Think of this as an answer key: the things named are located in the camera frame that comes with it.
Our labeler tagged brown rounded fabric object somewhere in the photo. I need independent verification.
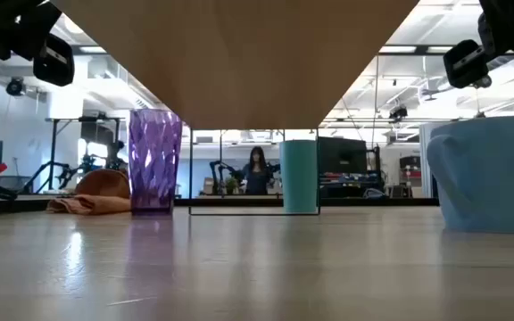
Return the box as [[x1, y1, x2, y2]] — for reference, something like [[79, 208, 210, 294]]
[[74, 168, 131, 200]]

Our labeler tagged black metal table stand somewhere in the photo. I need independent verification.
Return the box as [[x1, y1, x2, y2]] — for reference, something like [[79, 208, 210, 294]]
[[44, 115, 122, 193]]

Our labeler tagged orange folded cloth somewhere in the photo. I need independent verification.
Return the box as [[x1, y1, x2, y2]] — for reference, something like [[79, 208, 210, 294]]
[[46, 193, 132, 217]]

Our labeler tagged light blue mug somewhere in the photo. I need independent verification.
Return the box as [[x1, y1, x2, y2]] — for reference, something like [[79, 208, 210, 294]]
[[426, 115, 514, 235]]

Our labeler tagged purple faceted plastic tumbler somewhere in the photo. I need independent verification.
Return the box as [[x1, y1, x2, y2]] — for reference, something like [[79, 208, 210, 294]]
[[127, 108, 184, 218]]

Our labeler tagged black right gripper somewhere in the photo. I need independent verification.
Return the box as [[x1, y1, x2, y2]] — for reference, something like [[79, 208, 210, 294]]
[[443, 38, 491, 89]]

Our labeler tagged person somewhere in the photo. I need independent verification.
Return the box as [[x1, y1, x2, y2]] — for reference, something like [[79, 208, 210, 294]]
[[237, 145, 277, 196]]

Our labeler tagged large black screen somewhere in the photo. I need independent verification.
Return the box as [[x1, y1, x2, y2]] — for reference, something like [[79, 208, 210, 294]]
[[318, 136, 369, 176]]

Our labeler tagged light wooden shelf board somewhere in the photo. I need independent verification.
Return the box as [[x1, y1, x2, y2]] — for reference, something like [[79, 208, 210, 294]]
[[51, 0, 420, 131]]

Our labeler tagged teal cylindrical cup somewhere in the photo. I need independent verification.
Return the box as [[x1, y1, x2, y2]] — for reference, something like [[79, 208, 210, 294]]
[[278, 139, 319, 215]]

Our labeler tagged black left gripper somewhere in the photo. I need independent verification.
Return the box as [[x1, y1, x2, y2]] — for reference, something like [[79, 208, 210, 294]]
[[32, 33, 76, 88]]

